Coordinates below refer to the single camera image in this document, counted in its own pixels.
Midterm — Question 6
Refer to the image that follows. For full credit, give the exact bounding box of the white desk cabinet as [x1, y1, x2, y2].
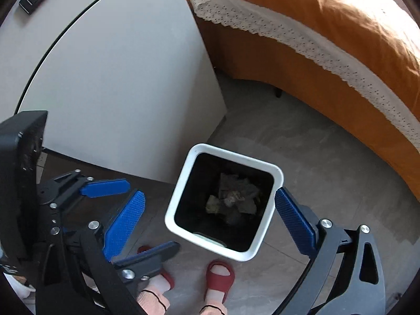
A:
[1, 0, 226, 183]

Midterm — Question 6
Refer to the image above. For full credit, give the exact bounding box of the red slipper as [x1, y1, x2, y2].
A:
[204, 260, 236, 304]
[136, 244, 175, 292]

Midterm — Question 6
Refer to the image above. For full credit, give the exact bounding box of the orange bed cover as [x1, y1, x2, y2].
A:
[187, 0, 419, 195]

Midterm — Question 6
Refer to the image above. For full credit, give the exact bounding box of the white square trash bin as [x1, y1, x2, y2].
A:
[164, 144, 284, 262]

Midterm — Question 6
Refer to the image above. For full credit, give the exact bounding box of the white lace bed sheet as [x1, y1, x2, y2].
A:
[189, 0, 419, 149]

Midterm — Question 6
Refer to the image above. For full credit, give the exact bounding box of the right red slipper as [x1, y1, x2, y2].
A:
[204, 260, 236, 304]

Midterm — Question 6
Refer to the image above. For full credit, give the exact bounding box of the left red slipper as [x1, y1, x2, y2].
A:
[136, 244, 175, 292]

